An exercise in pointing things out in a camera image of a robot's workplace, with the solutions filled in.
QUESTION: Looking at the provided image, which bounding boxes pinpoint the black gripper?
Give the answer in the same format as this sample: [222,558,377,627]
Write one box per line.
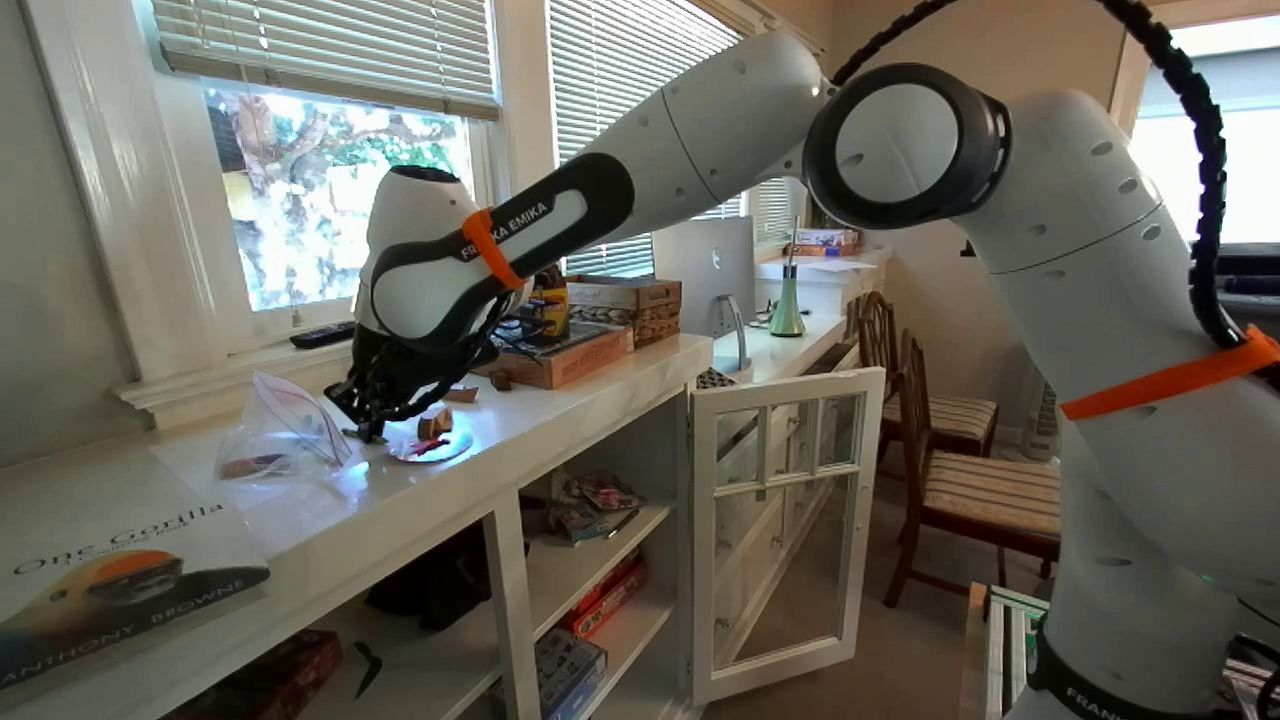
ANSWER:
[326,328,496,444]

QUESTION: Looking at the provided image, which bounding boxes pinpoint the clear plastic bag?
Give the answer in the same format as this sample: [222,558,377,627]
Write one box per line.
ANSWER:
[217,370,361,480]

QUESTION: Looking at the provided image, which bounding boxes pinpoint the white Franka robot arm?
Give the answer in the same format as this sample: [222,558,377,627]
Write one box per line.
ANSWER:
[343,31,1280,720]

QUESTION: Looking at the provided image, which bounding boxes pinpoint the black remote on sill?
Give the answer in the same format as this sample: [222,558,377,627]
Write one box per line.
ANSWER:
[288,319,361,352]

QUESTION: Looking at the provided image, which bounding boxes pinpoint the black bag on shelf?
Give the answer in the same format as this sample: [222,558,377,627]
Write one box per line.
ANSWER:
[363,525,492,632]

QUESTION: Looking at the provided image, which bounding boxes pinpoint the white shelf unit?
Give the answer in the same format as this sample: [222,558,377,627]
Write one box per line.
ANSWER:
[0,336,714,720]

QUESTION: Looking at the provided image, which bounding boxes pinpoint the wooden box with book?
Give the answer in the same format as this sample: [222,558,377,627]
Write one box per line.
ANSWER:
[489,324,631,387]

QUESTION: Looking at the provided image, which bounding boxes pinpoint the books on middle shelf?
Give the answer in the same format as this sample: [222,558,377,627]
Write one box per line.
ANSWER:
[522,473,643,542]

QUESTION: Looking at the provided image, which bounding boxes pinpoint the crayon box yellow green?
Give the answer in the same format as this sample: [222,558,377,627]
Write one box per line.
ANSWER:
[537,264,569,344]

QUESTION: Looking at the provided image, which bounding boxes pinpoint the large book with bird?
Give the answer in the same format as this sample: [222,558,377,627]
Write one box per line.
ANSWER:
[0,460,272,686]

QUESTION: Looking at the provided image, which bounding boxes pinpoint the wooden crate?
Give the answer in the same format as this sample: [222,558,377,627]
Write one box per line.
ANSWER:
[569,278,684,346]

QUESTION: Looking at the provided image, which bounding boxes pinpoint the silver computer monitor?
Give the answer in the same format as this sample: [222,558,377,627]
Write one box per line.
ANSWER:
[652,217,758,370]

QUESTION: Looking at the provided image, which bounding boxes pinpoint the window blind left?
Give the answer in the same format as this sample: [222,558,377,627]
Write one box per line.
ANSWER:
[154,0,499,117]

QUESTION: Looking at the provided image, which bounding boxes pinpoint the window blind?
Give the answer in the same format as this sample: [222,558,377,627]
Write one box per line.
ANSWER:
[546,0,752,278]
[154,0,499,117]

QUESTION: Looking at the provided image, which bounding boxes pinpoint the green bottle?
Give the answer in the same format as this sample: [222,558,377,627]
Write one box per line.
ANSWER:
[769,264,806,341]

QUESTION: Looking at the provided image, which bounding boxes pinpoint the window blind right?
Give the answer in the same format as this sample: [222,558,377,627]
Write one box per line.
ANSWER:
[546,0,752,278]

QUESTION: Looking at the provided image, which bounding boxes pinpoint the wooden chair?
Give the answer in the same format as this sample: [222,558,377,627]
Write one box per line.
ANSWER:
[884,332,1062,609]
[847,291,1001,455]

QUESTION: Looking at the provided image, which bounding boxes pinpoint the black cable conduit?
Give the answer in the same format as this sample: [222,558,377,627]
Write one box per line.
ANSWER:
[825,0,1253,352]

